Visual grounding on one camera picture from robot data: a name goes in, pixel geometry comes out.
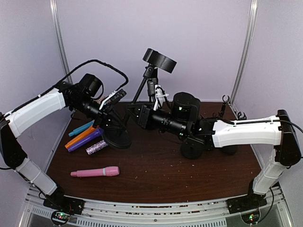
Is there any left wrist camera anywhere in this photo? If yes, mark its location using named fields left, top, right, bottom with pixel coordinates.
left=99, top=89, right=126, bottom=110

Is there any right aluminium post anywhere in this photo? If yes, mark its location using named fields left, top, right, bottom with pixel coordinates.
left=230, top=0, right=258, bottom=105

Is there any mic stand front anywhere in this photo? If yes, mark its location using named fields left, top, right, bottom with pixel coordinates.
left=222, top=112, right=247, bottom=155

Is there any pink mic stand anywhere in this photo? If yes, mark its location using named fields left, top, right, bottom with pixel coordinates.
left=180, top=138, right=205, bottom=159

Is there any glitter silver microphone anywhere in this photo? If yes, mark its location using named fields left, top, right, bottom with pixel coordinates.
left=86, top=140, right=108, bottom=156

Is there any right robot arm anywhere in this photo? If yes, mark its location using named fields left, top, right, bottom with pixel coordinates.
left=127, top=92, right=302, bottom=213

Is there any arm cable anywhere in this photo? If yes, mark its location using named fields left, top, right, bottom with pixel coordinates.
left=0, top=59, right=129, bottom=116
left=233, top=118, right=303, bottom=133

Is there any orange microphone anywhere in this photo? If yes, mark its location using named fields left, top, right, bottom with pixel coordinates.
left=65, top=126, right=96, bottom=149

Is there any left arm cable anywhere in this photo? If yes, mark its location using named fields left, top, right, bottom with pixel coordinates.
left=0, top=59, right=129, bottom=116

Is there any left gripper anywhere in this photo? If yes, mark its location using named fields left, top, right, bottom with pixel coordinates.
left=71, top=96, right=127, bottom=131

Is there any front aluminium rail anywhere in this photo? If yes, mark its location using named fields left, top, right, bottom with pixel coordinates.
left=18, top=184, right=294, bottom=227

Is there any pink microphone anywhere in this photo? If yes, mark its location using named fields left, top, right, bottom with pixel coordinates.
left=70, top=166, right=120, bottom=177

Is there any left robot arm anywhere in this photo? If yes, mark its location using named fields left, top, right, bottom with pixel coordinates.
left=0, top=74, right=131, bottom=213

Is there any purple microphone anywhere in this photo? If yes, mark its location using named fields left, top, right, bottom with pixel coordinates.
left=67, top=128, right=104, bottom=152

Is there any aluminium post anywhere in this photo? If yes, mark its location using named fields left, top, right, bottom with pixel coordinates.
left=230, top=0, right=258, bottom=105
left=49, top=0, right=70, bottom=75

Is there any blue microphone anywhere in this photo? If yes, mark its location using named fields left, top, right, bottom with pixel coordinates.
left=68, top=121, right=94, bottom=137

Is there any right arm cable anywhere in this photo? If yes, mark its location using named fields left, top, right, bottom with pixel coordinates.
left=233, top=118, right=303, bottom=133

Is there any glitter mic stand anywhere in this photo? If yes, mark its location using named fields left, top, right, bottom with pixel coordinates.
left=131, top=48, right=177, bottom=104

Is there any left aluminium post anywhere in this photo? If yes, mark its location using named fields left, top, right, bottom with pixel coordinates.
left=49, top=0, right=70, bottom=75

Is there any black mic stand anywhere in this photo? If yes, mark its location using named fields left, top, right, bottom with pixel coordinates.
left=103, top=131, right=132, bottom=149

